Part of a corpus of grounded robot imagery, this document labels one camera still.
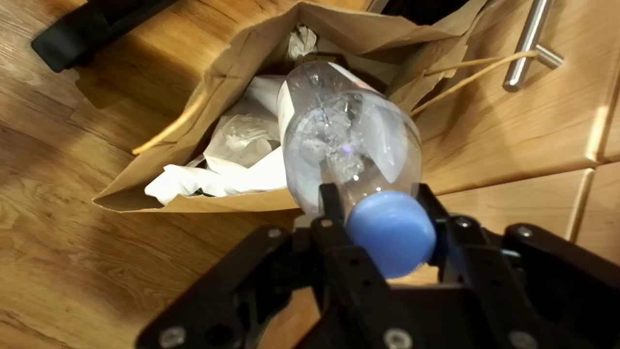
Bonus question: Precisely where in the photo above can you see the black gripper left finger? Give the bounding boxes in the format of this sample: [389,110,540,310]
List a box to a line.
[133,182,414,349]

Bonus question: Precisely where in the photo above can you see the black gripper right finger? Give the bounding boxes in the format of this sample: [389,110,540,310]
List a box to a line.
[414,182,620,349]

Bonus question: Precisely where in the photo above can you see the clear water bottle blue cap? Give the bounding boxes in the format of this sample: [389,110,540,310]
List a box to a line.
[277,58,439,281]

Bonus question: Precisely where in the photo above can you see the wooden lower cabinets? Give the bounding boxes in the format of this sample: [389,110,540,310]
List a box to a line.
[412,0,620,267]

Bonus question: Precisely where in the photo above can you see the crumpled white paper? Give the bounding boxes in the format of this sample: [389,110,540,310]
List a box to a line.
[143,25,317,199]

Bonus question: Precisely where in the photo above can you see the brown paper bag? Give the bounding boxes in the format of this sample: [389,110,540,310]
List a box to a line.
[92,0,490,215]

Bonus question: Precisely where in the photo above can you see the metal cabinet handle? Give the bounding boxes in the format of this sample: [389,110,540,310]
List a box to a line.
[501,0,565,91]

